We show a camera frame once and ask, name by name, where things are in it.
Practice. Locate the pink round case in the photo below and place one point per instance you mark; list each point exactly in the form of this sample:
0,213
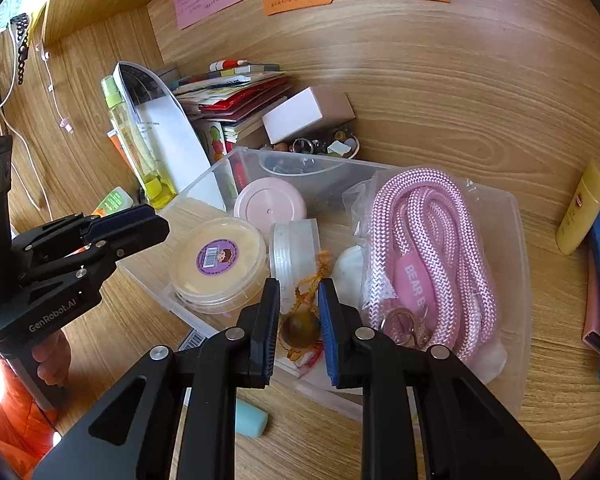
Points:
267,201

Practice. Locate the blue card pack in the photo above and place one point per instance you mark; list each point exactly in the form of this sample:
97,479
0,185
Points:
195,338

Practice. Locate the green orange lotion tube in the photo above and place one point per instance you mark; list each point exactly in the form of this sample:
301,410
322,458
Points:
115,201

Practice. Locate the pink flat case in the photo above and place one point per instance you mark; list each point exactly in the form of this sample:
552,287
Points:
591,324

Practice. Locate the glass bowl with trinkets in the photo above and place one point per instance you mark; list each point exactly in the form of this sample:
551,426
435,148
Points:
303,155

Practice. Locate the yellow round lidded container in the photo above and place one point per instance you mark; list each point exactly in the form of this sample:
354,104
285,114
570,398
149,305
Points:
221,267

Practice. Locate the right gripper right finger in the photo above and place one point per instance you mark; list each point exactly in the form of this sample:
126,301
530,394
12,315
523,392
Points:
425,413

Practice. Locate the clear round plastic jar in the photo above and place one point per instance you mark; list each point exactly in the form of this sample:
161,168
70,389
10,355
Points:
292,249

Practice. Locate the orange sunscreen tube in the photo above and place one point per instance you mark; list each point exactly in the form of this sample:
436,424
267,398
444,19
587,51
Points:
115,141

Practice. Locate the teal and white tube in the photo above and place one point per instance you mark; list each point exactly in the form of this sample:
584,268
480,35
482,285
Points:
250,421

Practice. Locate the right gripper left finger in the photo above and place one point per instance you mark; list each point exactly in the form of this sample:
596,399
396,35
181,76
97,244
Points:
173,410

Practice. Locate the person hand holding gripper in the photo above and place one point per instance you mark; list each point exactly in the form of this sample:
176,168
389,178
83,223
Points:
53,356

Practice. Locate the clear plastic storage bin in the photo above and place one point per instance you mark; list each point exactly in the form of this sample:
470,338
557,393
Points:
337,194

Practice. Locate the stack of books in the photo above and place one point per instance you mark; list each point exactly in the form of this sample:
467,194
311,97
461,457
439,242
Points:
226,106

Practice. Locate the yellow green spray bottle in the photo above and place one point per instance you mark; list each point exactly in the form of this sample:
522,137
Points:
157,187

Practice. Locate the white small box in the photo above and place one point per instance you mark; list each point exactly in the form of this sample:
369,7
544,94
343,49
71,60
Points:
311,110

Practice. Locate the yellow gourd charm with tassel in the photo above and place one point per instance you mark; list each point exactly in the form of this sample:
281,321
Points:
299,333

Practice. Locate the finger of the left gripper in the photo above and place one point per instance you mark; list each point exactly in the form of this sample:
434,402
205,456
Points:
78,235
70,279

